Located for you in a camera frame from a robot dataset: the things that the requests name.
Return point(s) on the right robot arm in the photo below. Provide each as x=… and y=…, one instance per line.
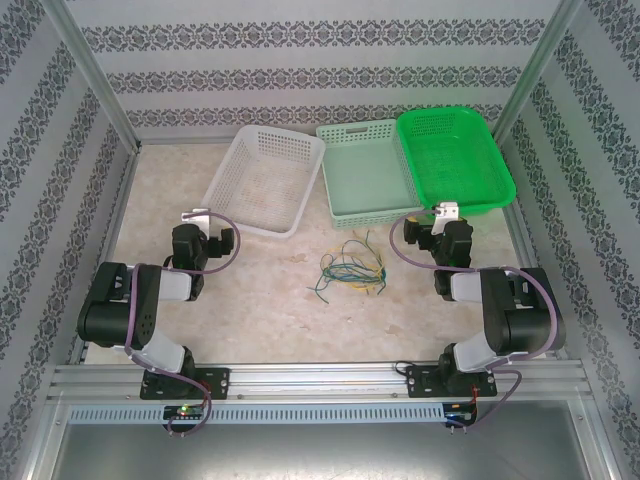
x=505, y=310

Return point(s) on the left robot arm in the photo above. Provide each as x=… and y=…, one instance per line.
x=145, y=310

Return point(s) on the white plastic basket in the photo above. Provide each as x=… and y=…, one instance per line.
x=260, y=190

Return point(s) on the mint plastic basket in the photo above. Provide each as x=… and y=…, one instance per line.
x=367, y=170

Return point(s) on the bright green plastic basket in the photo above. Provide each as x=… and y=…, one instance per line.
x=450, y=155

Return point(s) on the left controller board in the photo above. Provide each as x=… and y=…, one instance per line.
x=185, y=411

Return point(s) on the controller board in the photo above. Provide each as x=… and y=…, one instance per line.
x=185, y=411
x=460, y=415

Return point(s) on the right controller board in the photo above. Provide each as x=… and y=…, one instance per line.
x=460, y=415

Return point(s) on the grey metal sheet panel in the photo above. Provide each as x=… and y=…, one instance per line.
x=320, y=450

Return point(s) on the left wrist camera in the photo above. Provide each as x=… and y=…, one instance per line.
x=200, y=217

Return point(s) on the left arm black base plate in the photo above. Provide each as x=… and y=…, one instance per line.
x=217, y=382

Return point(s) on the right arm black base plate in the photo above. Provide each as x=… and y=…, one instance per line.
x=420, y=380

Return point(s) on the aluminium mounting rail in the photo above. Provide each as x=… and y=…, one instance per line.
x=320, y=382

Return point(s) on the aluminium frame post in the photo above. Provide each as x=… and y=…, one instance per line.
x=537, y=65
x=90, y=75

